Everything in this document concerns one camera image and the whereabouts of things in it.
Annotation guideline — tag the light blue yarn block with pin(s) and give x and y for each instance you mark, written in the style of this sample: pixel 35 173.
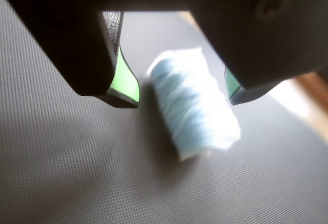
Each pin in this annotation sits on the light blue yarn block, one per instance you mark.
pixel 189 101

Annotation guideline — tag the large dark gray mat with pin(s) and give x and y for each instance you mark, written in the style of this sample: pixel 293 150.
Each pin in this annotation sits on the large dark gray mat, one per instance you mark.
pixel 64 157

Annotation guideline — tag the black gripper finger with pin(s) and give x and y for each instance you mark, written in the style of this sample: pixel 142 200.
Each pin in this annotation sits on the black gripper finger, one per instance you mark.
pixel 64 42
pixel 269 42

